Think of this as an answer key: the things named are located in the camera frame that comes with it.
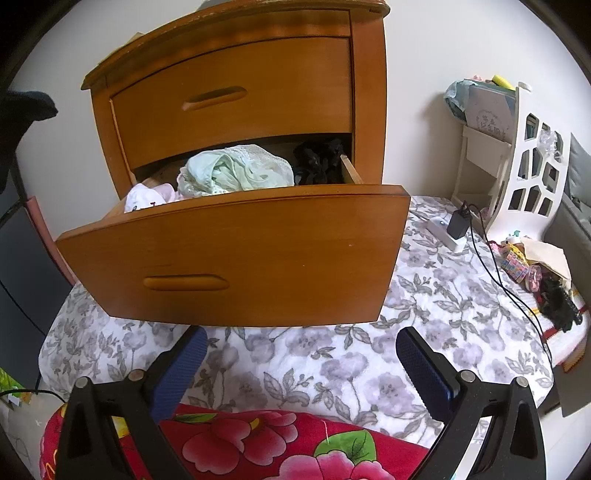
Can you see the black charger adapter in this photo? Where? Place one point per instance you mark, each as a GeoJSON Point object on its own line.
{"type": "Point", "coordinates": [458, 224]}

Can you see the black lace cloth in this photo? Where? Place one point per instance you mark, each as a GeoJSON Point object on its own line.
{"type": "Point", "coordinates": [558, 302]}

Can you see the grey cushion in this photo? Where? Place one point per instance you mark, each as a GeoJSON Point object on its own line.
{"type": "Point", "coordinates": [579, 170]}

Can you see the beige cloth bag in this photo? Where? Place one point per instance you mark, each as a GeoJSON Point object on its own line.
{"type": "Point", "coordinates": [547, 256]}

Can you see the wooden nightstand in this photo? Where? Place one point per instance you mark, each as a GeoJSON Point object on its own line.
{"type": "Point", "coordinates": [369, 92]}

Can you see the pale green lace underwear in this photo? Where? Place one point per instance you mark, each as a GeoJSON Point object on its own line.
{"type": "Point", "coordinates": [231, 173]}

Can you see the white power strip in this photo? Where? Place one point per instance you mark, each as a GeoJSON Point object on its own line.
{"type": "Point", "coordinates": [436, 226]}

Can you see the pink underwear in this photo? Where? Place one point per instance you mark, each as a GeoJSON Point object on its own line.
{"type": "Point", "coordinates": [167, 191]}

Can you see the teal plastic bag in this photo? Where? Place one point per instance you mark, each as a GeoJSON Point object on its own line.
{"type": "Point", "coordinates": [457, 99]}

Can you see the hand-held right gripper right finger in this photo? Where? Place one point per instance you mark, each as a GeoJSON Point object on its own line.
{"type": "Point", "coordinates": [425, 369]}

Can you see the dark cloth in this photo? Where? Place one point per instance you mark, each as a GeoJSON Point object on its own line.
{"type": "Point", "coordinates": [23, 120]}

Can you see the dark panel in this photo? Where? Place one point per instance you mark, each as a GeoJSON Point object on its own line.
{"type": "Point", "coordinates": [27, 286]}

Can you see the green printed box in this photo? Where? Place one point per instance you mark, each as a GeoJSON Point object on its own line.
{"type": "Point", "coordinates": [11, 383]}

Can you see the black lace underwear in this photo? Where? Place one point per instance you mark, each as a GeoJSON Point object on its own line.
{"type": "Point", "coordinates": [314, 161]}

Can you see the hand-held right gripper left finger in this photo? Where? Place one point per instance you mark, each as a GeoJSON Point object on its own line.
{"type": "Point", "coordinates": [184, 364]}

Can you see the white cutout shelf rack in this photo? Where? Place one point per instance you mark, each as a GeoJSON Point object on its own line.
{"type": "Point", "coordinates": [526, 138]}

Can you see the red floral blanket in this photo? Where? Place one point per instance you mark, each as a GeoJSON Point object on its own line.
{"type": "Point", "coordinates": [240, 443]}

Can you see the white printed underwear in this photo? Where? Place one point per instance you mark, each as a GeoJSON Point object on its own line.
{"type": "Point", "coordinates": [141, 196]}

